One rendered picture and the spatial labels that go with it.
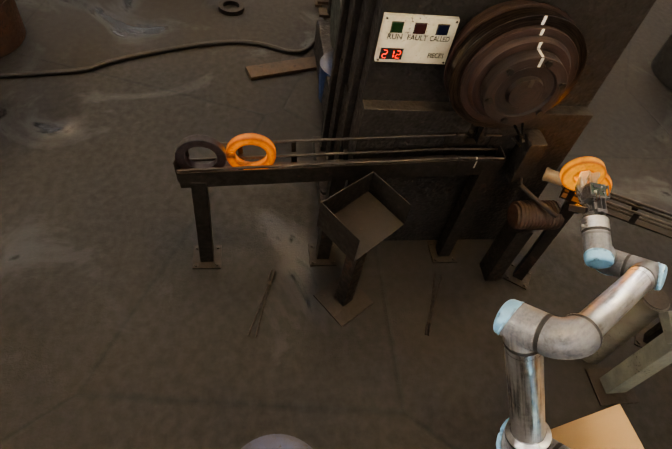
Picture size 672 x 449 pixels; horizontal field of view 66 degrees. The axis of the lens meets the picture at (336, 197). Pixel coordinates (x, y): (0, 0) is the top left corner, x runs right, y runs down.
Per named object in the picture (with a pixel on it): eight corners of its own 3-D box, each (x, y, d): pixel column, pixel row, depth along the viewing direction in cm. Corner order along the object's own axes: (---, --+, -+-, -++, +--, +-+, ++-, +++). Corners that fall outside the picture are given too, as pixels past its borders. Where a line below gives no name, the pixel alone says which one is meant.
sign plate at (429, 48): (373, 58, 183) (384, 11, 169) (443, 61, 187) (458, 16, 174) (374, 62, 181) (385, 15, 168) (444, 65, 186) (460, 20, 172)
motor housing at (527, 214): (472, 261, 263) (513, 194, 222) (512, 260, 267) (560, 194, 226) (479, 283, 255) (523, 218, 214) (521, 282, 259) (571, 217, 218)
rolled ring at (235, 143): (250, 179, 205) (250, 173, 207) (285, 158, 198) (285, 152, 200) (215, 155, 193) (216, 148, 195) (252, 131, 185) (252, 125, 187)
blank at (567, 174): (568, 154, 188) (571, 160, 186) (611, 157, 188) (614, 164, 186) (553, 183, 200) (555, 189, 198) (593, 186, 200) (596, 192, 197)
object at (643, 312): (571, 340, 241) (634, 283, 202) (594, 339, 243) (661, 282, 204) (581, 365, 233) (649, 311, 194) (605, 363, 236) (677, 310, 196)
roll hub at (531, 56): (468, 114, 183) (497, 46, 162) (540, 116, 188) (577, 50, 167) (472, 125, 179) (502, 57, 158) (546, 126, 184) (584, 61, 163)
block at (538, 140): (500, 166, 229) (522, 126, 211) (517, 167, 230) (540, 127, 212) (508, 185, 222) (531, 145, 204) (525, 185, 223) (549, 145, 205)
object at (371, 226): (303, 301, 236) (320, 202, 181) (345, 271, 249) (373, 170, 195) (332, 334, 227) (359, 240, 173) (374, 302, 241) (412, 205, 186)
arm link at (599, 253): (588, 270, 181) (580, 262, 174) (585, 237, 186) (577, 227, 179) (618, 268, 175) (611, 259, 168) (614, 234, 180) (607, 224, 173)
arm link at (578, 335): (583, 345, 130) (674, 258, 172) (537, 324, 139) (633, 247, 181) (577, 382, 134) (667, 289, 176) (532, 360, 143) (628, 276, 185)
